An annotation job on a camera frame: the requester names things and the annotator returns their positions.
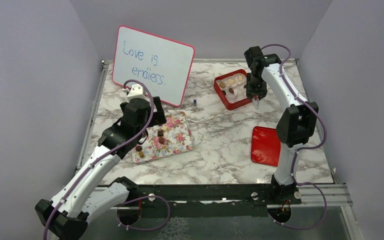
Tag white paper cups liner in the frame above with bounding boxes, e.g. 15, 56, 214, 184
216, 73, 247, 104

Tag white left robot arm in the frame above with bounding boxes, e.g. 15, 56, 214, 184
35, 96, 167, 240

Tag floral tray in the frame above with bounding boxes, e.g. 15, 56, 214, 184
127, 111, 195, 164

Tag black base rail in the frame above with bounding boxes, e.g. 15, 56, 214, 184
113, 176, 302, 219

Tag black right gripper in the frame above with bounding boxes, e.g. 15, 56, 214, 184
246, 72, 268, 101

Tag pink framed whiteboard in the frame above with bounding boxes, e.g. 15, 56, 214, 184
112, 25, 196, 107

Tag dark round chocolate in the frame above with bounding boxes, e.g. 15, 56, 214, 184
135, 145, 143, 152

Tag red tin lid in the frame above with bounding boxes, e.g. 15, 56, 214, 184
250, 126, 281, 167

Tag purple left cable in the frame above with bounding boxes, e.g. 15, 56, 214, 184
42, 79, 155, 240

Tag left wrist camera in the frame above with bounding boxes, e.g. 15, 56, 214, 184
127, 84, 147, 102

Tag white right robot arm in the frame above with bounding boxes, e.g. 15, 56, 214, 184
244, 46, 319, 204

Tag red square tin box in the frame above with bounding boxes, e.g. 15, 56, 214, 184
213, 69, 252, 111

